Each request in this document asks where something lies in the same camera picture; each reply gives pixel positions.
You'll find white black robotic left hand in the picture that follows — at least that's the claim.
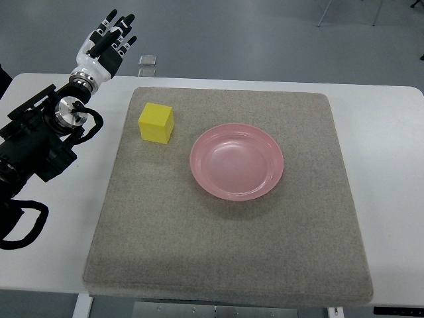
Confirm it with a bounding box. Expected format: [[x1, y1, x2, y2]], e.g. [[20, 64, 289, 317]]
[[70, 9, 137, 94]]

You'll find yellow foam block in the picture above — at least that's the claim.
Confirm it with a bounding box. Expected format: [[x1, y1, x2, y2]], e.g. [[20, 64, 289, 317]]
[[138, 103, 174, 144]]

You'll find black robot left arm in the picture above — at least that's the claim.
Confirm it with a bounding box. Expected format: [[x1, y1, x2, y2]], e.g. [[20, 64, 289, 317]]
[[1, 79, 103, 200]]

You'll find pink plate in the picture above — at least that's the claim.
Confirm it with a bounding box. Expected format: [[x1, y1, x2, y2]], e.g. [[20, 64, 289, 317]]
[[189, 123, 284, 201]]

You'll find clear plastic box on floor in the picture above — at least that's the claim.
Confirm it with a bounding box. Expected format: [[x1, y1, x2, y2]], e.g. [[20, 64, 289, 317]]
[[138, 55, 157, 66]]

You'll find beige fabric mat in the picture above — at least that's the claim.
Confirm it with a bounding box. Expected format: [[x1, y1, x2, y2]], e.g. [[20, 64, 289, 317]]
[[81, 86, 374, 307]]

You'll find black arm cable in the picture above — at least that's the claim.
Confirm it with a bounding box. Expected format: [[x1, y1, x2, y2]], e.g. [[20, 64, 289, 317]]
[[0, 199, 50, 250]]

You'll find white table leg frame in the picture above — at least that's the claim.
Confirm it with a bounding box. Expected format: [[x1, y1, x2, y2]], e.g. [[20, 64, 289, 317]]
[[72, 293, 93, 318]]

